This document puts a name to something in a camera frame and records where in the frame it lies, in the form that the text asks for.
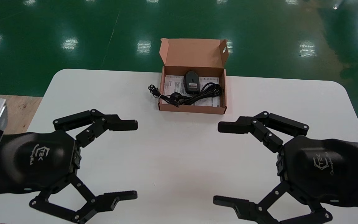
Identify black wired computer mouse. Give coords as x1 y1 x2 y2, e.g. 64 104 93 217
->
148 71 201 100

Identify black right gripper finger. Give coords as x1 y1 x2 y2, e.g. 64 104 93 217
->
218 111 310 153

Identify black power cable with plug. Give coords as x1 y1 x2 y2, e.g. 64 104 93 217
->
166 82 223 107

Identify brown cardboard storage box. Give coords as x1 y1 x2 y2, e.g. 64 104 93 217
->
159 38 230 115

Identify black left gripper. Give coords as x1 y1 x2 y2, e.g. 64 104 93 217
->
0 109 138 224

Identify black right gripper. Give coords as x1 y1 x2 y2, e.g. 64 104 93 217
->
213 135 358 224

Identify white printed paper manual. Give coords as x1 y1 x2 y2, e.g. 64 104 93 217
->
163 75 221 107

